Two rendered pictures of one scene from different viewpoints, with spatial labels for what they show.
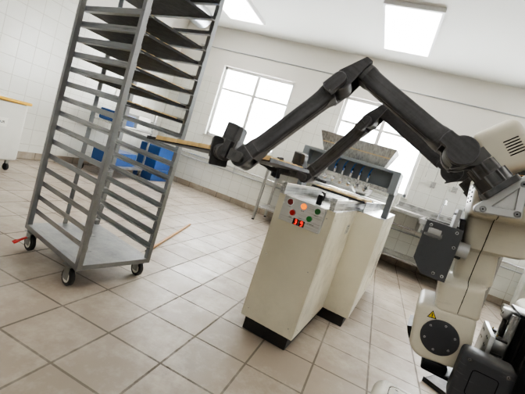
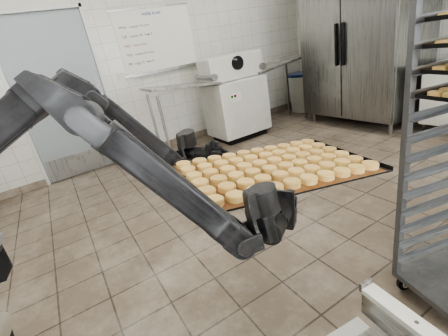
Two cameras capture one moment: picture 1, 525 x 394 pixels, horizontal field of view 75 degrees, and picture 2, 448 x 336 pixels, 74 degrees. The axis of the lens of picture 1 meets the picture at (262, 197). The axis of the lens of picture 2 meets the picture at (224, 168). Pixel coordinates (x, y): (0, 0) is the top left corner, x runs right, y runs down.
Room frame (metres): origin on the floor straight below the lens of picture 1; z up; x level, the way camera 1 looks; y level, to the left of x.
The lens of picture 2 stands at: (2.03, -0.55, 1.36)
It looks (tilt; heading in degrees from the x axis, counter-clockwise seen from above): 22 degrees down; 135
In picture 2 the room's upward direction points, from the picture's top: 10 degrees counter-clockwise
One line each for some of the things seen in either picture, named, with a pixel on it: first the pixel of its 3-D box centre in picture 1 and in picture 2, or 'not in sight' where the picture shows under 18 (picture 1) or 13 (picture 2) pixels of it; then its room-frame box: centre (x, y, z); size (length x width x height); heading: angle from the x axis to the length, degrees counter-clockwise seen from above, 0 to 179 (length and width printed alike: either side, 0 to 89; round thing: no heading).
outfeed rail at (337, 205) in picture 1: (361, 205); not in sight; (2.70, -0.76, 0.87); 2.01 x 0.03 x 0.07; 157
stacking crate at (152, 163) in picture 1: (156, 162); not in sight; (6.14, 2.00, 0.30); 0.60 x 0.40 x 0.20; 162
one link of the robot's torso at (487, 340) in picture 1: (449, 353); not in sight; (1.00, -0.69, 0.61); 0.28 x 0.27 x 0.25; 153
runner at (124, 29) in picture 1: (111, 27); not in sight; (1.95, 1.07, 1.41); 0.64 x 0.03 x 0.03; 58
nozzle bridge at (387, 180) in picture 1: (347, 181); not in sight; (2.65, -0.58, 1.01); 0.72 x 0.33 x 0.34; 67
